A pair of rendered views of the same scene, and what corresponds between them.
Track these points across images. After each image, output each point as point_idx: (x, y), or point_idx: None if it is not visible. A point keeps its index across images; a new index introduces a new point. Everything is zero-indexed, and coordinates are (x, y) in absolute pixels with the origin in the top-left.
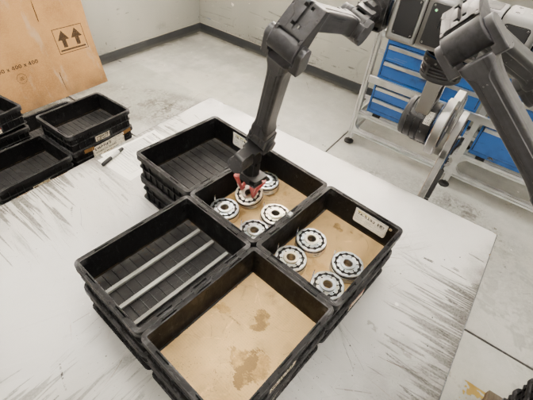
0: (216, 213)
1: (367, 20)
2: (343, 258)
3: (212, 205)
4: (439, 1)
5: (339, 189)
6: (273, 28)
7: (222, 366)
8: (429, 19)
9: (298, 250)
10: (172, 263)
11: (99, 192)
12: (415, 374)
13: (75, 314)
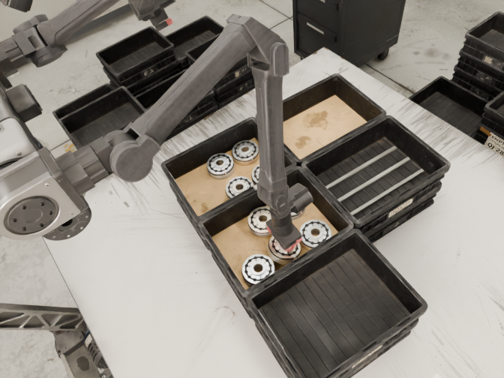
0: (328, 197)
1: (115, 133)
2: (220, 166)
3: (327, 238)
4: (10, 111)
5: (151, 308)
6: (281, 38)
7: (333, 121)
8: (26, 131)
9: (256, 178)
10: (368, 191)
11: (475, 353)
12: (204, 133)
13: (446, 199)
